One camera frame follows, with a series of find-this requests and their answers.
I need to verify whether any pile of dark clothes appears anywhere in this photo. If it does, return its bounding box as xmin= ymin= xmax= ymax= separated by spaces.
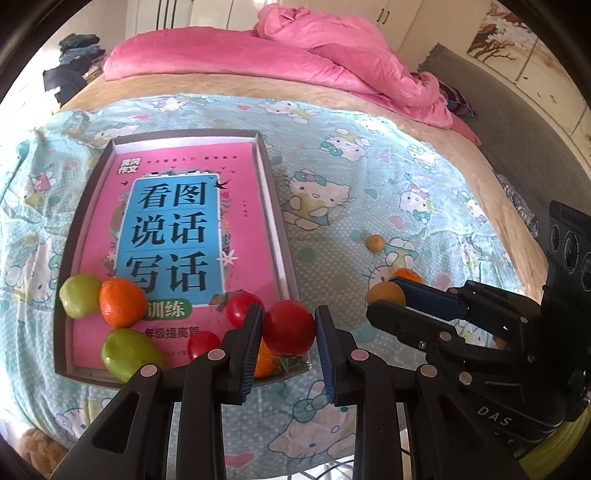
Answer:
xmin=43 ymin=32 xmax=109 ymax=93

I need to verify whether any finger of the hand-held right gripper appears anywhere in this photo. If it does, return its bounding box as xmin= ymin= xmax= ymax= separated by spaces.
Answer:
xmin=390 ymin=277 xmax=541 ymax=333
xmin=367 ymin=302 xmax=490 ymax=370

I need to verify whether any small red tomato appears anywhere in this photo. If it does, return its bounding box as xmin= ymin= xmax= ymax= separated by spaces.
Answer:
xmin=188 ymin=330 xmax=221 ymax=361

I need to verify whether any large green fruit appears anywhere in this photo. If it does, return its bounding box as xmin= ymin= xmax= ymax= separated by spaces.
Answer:
xmin=102 ymin=328 xmax=160 ymax=383

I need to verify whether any tree wall picture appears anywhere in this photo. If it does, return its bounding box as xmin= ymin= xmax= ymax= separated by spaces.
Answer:
xmin=466 ymin=0 xmax=543 ymax=61

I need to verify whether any yellow green cloth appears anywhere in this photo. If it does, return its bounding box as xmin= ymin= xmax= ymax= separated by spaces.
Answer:
xmin=517 ymin=415 xmax=591 ymax=480

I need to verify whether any dark patterned pillow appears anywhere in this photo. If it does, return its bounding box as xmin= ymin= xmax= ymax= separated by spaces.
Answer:
xmin=436 ymin=78 xmax=478 ymax=118

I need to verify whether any grey shallow cardboard box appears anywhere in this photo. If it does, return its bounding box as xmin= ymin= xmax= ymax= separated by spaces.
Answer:
xmin=54 ymin=130 xmax=311 ymax=386

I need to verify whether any red tomato with stem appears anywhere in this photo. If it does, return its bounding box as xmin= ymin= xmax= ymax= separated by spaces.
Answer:
xmin=262 ymin=300 xmax=316 ymax=370
xmin=225 ymin=292 xmax=265 ymax=329

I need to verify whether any tan fluffy rug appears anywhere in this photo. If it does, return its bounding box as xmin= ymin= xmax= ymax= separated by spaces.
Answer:
xmin=18 ymin=427 xmax=77 ymax=467

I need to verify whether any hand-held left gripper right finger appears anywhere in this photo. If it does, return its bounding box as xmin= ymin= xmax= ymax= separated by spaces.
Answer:
xmin=314 ymin=305 xmax=525 ymax=480

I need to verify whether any grey patterned cloth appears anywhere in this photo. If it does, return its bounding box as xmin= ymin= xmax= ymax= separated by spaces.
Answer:
xmin=494 ymin=171 xmax=541 ymax=238

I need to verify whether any small green fruit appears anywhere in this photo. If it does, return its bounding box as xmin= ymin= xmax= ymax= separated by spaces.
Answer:
xmin=59 ymin=274 xmax=105 ymax=319

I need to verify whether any pink quilt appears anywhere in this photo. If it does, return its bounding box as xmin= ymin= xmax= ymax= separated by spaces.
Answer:
xmin=102 ymin=2 xmax=481 ymax=146

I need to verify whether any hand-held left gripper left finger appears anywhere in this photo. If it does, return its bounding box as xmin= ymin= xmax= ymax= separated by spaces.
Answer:
xmin=53 ymin=304 xmax=265 ymax=480

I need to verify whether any blue printed cat blanket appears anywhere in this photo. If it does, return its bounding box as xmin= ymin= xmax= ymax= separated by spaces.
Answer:
xmin=0 ymin=90 xmax=527 ymax=480

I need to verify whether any pink and blue book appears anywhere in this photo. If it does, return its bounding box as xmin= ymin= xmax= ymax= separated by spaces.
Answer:
xmin=69 ymin=141 xmax=291 ymax=370

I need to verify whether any grey headboard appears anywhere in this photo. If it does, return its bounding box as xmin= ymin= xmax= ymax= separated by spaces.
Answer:
xmin=418 ymin=44 xmax=591 ymax=278

